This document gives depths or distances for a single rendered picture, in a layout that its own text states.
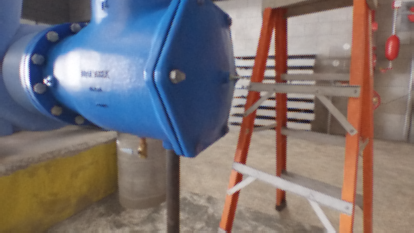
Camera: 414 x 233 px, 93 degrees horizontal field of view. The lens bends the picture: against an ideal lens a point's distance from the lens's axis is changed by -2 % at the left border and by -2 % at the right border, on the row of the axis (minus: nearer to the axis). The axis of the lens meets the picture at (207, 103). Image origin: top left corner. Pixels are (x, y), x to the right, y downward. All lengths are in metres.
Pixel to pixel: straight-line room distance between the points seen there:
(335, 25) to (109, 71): 3.71
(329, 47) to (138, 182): 3.47
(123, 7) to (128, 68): 0.22
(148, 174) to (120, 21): 0.95
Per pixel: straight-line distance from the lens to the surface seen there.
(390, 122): 4.13
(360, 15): 0.80
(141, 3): 0.75
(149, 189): 1.44
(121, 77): 0.66
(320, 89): 0.74
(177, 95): 0.55
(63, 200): 1.53
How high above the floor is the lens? 0.83
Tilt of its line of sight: 6 degrees down
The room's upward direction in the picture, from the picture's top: 1 degrees clockwise
